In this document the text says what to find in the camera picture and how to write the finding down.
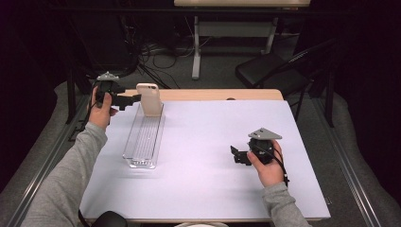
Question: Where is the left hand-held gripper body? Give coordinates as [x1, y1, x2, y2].
[94, 71, 127, 110]

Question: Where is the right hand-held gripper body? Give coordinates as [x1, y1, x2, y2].
[247, 127, 283, 166]

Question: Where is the beige phone case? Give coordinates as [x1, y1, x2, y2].
[135, 82, 164, 118]

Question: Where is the clear plastic tray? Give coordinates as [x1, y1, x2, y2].
[122, 101, 166, 170]

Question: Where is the person's left hand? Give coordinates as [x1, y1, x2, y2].
[88, 86, 119, 131]

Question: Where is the person's right hand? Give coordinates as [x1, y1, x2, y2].
[246, 140, 286, 187]

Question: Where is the white table mat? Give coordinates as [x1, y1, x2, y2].
[78, 99, 331, 220]

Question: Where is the black metal stand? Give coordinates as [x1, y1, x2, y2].
[64, 65, 125, 125]

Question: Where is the light wooden table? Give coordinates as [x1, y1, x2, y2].
[84, 88, 327, 224]

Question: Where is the white round object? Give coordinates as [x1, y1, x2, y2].
[174, 221, 230, 227]

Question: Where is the black folding chair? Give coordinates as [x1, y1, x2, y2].
[235, 37, 337, 129]

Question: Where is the white-legged desk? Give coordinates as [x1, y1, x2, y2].
[173, 0, 312, 80]

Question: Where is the black round object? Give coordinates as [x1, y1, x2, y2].
[78, 209, 129, 227]

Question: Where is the left hand-held gripper black cable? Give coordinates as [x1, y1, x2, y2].
[67, 81, 98, 143]

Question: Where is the hand-held gripper black cable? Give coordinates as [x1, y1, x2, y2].
[67, 81, 98, 143]
[258, 145, 290, 187]

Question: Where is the right hand-held gripper black cable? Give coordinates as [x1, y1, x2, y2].
[258, 145, 290, 187]

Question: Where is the bundle of floor cables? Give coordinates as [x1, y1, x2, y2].
[124, 15, 197, 90]

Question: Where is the metal floor rail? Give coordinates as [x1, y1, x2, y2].
[4, 94, 93, 227]
[313, 96, 382, 227]

